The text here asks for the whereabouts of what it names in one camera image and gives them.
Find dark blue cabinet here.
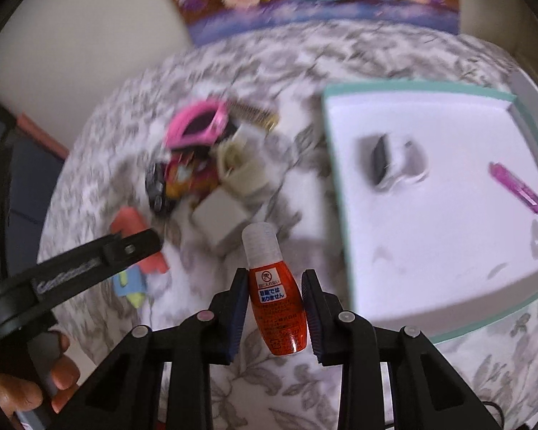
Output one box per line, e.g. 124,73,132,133
0,107,66,287

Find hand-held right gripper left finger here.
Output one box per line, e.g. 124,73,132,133
49,268,250,430

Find black cable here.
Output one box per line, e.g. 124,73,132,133
480,401,506,427

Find white box with teal rim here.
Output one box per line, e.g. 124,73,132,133
320,80,538,345

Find floral painting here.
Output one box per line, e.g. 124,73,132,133
155,0,460,48

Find red and yellow toy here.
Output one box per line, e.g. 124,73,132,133
164,150,216,200

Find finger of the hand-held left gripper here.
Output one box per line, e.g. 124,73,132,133
0,228,164,341

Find pink translucent lighter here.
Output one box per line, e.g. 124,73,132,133
489,162,538,216

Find grey floral blanket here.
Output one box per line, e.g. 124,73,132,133
36,20,538,430

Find person's left hand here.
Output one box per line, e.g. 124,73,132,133
0,331,80,426

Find white cube charger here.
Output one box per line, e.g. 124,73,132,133
192,188,252,252

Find black toy car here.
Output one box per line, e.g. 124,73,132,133
146,161,171,218

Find coral rectangular block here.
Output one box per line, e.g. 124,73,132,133
111,208,169,274

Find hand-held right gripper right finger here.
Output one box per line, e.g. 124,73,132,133
301,269,503,430

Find pink plastic goggles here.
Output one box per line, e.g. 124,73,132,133
165,101,230,151

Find orange liquid bottle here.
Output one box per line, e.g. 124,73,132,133
242,223,308,357

